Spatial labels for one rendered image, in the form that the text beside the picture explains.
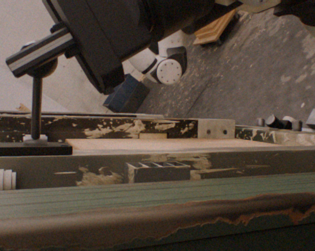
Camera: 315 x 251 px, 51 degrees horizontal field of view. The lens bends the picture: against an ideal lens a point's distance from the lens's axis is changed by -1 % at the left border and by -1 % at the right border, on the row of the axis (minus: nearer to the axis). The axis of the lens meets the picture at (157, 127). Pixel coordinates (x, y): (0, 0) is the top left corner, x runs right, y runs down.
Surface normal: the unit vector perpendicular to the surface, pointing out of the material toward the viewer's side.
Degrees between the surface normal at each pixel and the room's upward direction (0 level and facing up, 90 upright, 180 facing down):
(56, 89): 90
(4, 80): 90
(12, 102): 90
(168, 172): 89
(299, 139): 32
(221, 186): 58
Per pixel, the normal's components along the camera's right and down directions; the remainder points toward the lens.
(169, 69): 0.18, 0.34
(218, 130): 0.39, 0.06
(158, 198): 0.04, -1.00
